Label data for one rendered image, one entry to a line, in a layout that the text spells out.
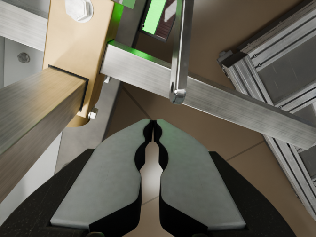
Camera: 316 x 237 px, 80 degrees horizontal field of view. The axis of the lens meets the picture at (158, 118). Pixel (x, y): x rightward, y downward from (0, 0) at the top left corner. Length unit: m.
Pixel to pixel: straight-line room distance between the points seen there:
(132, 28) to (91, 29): 0.14
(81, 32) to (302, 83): 0.97
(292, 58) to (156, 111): 0.69
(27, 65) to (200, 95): 0.37
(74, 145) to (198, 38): 0.81
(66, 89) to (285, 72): 0.92
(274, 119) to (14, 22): 0.28
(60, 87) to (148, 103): 0.95
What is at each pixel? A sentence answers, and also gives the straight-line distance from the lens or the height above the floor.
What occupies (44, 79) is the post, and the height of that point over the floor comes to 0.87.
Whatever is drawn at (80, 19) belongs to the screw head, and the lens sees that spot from 0.18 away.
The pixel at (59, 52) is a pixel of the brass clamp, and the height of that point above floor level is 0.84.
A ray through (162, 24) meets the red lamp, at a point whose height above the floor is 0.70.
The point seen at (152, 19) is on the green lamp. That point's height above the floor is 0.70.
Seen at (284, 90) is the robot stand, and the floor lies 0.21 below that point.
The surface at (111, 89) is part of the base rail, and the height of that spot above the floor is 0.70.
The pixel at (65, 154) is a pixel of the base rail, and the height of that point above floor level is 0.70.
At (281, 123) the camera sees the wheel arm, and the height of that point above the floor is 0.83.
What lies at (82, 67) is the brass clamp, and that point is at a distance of 0.20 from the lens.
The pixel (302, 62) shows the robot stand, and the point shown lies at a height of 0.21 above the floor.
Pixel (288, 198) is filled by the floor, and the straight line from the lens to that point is 1.90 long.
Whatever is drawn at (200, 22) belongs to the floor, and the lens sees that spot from 1.04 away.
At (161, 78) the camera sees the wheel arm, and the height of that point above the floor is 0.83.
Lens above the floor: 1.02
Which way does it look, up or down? 62 degrees down
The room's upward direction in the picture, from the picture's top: 179 degrees clockwise
